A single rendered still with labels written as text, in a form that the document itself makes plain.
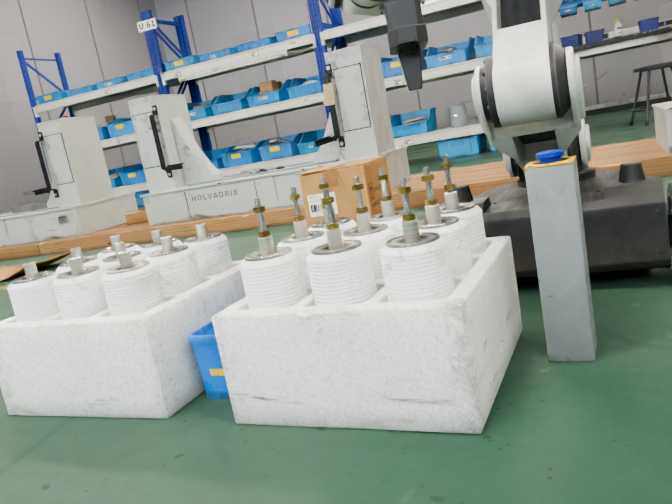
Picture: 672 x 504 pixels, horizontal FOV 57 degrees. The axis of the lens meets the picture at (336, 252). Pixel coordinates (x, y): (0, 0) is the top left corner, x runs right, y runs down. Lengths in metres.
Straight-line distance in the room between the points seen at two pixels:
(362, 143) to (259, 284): 2.25
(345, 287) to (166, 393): 0.39
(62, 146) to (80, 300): 3.03
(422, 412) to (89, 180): 3.58
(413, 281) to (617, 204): 0.61
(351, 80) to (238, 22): 7.65
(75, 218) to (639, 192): 3.40
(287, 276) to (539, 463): 0.43
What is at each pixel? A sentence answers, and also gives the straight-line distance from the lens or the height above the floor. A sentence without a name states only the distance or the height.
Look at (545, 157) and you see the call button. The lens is 0.99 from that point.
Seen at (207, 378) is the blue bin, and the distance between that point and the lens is 1.14.
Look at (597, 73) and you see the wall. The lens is 9.24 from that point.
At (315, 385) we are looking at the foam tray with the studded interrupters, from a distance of 0.92.
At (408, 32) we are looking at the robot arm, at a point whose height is 0.53.
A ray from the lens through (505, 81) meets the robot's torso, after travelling 1.25.
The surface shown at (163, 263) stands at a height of 0.24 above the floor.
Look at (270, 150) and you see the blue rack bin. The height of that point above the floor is 0.35.
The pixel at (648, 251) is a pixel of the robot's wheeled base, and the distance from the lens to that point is 1.36.
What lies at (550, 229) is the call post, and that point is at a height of 0.22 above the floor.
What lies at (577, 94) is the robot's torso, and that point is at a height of 0.40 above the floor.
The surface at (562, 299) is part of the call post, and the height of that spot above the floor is 0.10.
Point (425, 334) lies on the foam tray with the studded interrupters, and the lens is 0.82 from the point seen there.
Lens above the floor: 0.42
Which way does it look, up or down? 11 degrees down
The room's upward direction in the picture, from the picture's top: 11 degrees counter-clockwise
